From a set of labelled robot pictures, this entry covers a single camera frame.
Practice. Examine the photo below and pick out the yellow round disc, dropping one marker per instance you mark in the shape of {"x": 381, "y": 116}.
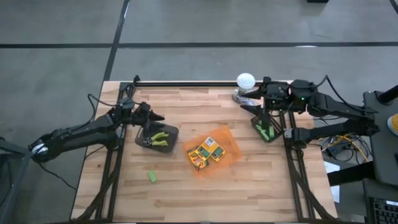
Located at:
{"x": 394, "y": 124}

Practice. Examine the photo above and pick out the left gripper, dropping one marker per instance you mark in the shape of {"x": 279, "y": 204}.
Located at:
{"x": 133, "y": 115}

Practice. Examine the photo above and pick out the black cart leg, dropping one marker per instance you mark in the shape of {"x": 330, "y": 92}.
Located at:
{"x": 351, "y": 174}

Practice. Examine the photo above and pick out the dark grey plastic bin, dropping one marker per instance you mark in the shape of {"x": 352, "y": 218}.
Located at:
{"x": 169, "y": 130}

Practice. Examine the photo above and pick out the black pole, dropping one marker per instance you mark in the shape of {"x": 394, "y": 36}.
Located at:
{"x": 390, "y": 95}

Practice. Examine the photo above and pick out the grey metal stand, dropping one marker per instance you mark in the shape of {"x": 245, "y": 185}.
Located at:
{"x": 12, "y": 186}

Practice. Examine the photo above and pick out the white dome lamp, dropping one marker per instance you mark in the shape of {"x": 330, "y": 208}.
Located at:
{"x": 245, "y": 80}

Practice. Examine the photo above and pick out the black power adapter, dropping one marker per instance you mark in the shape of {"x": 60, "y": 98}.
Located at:
{"x": 337, "y": 150}

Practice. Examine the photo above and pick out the orange translucent plastic bin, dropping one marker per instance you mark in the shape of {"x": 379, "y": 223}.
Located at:
{"x": 230, "y": 137}

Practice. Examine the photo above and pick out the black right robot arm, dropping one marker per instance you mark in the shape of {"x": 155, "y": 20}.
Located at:
{"x": 342, "y": 109}

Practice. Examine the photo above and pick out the black mesh basket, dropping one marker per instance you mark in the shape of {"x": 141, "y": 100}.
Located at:
{"x": 280, "y": 132}

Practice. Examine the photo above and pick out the black floor object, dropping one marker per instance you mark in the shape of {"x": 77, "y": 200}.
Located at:
{"x": 317, "y": 1}

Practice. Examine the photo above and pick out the white paper sheet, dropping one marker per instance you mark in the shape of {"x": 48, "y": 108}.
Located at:
{"x": 332, "y": 168}

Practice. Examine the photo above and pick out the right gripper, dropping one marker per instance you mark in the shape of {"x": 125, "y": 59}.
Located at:
{"x": 276, "y": 93}

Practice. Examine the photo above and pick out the black keyboard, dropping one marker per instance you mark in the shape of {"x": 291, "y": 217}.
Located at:
{"x": 384, "y": 213}

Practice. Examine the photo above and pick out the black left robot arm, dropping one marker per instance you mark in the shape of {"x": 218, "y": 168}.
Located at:
{"x": 81, "y": 130}

